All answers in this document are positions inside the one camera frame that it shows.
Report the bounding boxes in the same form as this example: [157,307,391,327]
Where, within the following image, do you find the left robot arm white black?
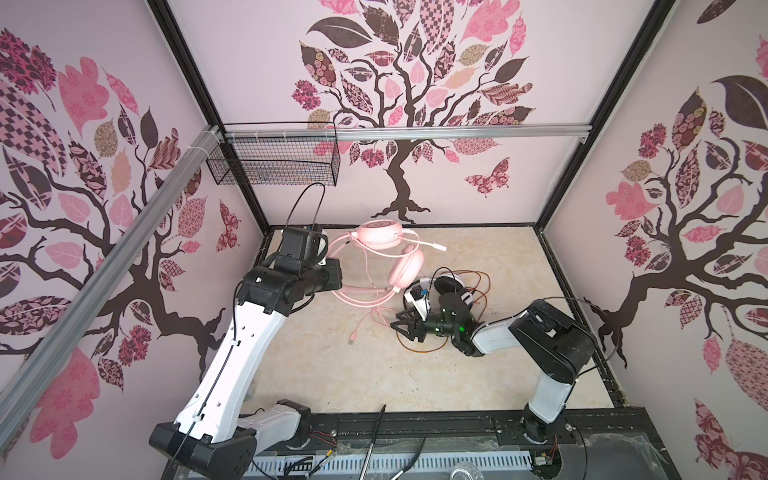
[149,226,342,479]

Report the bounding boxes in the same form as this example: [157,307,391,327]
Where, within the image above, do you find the red orange headphone cable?
[395,268,493,355]

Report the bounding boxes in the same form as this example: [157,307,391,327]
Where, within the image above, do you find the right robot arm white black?
[390,289,596,444]

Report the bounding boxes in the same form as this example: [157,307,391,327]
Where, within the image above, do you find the aluminium rail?
[1,125,221,448]
[220,121,592,142]

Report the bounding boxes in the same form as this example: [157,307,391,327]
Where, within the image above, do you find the white black headphones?
[406,273,474,312]

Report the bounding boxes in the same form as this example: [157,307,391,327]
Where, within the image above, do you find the white slotted cable duct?
[189,451,535,480]

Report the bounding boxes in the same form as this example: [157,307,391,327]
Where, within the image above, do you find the pink headphones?
[326,218,448,311]

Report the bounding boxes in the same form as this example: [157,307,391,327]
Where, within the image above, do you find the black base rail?
[251,408,679,479]

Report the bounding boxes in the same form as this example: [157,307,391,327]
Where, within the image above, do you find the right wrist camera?
[403,284,431,320]

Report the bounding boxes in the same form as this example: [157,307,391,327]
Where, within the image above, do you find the black wire basket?
[206,120,341,186]

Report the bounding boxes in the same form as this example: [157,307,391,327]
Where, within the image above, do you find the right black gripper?
[391,307,459,344]

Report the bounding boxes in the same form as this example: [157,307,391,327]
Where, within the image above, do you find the left aluminium rail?
[1,125,221,448]

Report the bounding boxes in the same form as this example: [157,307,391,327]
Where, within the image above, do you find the back aluminium rail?
[220,121,592,142]

